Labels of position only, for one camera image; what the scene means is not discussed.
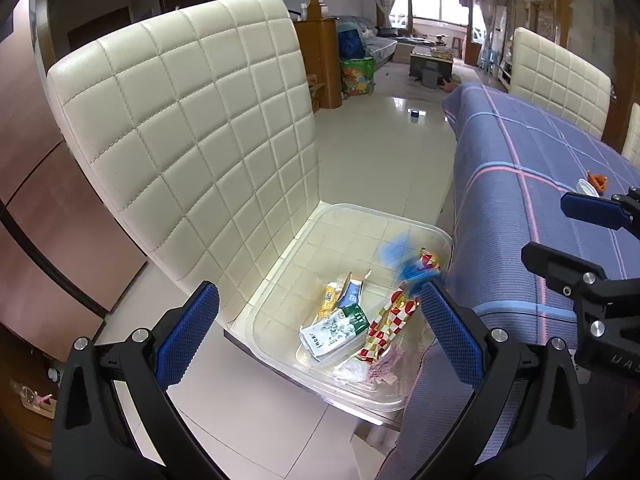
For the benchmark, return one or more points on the blue bag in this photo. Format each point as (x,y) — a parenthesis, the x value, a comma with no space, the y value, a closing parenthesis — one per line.
(351,42)

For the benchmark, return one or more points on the white standing air conditioner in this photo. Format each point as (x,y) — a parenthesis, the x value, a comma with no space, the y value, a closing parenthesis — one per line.
(502,35)

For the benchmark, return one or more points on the pink paper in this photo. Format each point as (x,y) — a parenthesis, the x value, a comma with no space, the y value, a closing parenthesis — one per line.
(385,370)

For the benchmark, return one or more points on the green white tissue packet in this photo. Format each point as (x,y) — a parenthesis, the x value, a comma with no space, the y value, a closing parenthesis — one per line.
(330,332)

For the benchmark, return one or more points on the red yellow checked snack wrapper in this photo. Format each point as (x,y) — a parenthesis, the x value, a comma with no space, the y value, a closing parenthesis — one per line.
(387,330)

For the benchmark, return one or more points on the clear plastic storage container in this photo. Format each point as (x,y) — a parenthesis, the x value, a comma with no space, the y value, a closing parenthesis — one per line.
(310,245)

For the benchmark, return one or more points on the blue white small carton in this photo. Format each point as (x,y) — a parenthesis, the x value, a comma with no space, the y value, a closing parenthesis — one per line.
(352,297)

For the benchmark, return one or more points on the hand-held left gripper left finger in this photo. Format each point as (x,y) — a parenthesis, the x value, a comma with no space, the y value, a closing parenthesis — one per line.
(189,340)

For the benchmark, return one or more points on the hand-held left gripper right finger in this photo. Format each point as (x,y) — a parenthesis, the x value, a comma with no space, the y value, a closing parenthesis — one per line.
(452,340)

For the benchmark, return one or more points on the blue plaid tablecloth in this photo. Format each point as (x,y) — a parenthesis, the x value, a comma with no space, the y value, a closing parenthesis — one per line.
(525,160)

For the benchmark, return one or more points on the blue wrapper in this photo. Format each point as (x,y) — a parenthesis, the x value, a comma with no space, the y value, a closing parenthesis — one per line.
(402,260)

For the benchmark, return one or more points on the white bottle cap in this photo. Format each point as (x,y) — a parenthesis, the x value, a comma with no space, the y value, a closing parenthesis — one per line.
(586,187)

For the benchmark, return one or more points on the low coffee table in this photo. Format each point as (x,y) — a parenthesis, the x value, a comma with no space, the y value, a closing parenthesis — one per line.
(432,57)

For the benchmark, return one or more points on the grey patterned sofa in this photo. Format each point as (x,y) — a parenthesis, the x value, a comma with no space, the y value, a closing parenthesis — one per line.
(380,45)

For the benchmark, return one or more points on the wooden partition cabinet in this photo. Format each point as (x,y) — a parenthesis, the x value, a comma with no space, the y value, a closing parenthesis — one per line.
(320,60)

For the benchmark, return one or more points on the cream quilted leather chair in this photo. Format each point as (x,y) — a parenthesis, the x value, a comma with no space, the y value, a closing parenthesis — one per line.
(555,75)
(200,135)
(632,135)

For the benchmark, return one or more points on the small yellow wrapper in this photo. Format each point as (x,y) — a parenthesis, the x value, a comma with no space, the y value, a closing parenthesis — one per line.
(329,300)

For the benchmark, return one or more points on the window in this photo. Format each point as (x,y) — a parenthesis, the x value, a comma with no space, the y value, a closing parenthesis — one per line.
(440,2)

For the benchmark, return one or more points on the green printed bag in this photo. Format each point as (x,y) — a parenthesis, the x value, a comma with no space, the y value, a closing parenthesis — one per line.
(357,77)

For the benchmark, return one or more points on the orange crumpled wrapper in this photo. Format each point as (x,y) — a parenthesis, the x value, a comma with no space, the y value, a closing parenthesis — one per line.
(598,180)

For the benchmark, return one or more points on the white display cabinet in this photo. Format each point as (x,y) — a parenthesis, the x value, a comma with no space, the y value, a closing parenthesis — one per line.
(530,20)

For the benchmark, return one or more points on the small dark floor object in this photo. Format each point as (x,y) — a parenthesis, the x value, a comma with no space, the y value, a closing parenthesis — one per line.
(415,115)

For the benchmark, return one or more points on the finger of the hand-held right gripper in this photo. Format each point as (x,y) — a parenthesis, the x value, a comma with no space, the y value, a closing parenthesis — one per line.
(595,210)
(560,265)

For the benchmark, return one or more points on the white knotted plastic bag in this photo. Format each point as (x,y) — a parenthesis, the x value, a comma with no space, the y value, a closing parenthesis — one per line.
(352,372)

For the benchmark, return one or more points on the brown wooden cabinet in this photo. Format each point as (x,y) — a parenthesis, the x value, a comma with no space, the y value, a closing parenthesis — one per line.
(50,210)

